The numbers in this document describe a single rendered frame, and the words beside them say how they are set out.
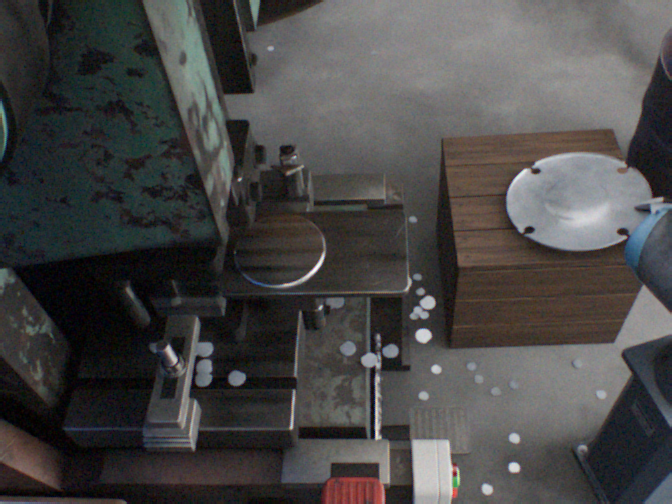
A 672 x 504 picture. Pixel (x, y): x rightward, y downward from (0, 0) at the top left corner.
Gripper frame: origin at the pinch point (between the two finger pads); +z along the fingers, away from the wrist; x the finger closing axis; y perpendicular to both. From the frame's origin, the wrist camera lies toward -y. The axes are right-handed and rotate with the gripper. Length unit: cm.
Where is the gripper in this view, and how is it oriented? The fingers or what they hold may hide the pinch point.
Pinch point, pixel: (641, 206)
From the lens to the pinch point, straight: 155.5
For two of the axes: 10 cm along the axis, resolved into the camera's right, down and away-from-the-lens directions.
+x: 2.1, 6.4, 7.4
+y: -3.9, 7.5, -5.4
